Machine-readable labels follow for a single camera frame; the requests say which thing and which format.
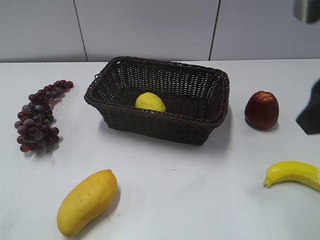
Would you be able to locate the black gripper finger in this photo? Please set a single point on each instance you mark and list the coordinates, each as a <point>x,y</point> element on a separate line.
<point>309,118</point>

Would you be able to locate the yellow lemon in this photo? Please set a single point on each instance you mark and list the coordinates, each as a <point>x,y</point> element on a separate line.
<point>150,101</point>

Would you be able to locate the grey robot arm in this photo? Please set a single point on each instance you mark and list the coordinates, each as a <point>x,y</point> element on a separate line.
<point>308,12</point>

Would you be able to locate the dark woven wicker basket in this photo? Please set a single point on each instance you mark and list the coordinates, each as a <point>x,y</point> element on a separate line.
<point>196,98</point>

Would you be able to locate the red apple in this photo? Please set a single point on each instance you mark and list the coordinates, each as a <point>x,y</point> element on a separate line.
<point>262,110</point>

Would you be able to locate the yellow banana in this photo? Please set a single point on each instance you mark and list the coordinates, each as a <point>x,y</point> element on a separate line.
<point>294,171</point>

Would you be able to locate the yellow mango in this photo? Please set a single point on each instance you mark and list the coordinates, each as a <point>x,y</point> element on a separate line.
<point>88,200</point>

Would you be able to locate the purple grape bunch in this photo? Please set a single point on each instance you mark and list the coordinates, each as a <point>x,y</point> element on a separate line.
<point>34,125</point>

